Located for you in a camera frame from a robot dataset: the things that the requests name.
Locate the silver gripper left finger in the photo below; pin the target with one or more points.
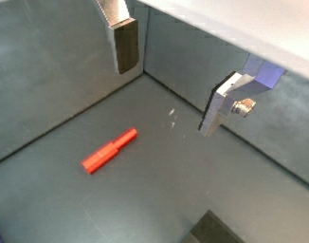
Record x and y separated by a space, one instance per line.
123 33

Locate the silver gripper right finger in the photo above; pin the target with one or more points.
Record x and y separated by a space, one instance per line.
231 95

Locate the red stepped peg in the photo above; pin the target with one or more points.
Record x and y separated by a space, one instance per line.
97 159

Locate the black angled holder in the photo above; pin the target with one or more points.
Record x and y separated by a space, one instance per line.
211 230

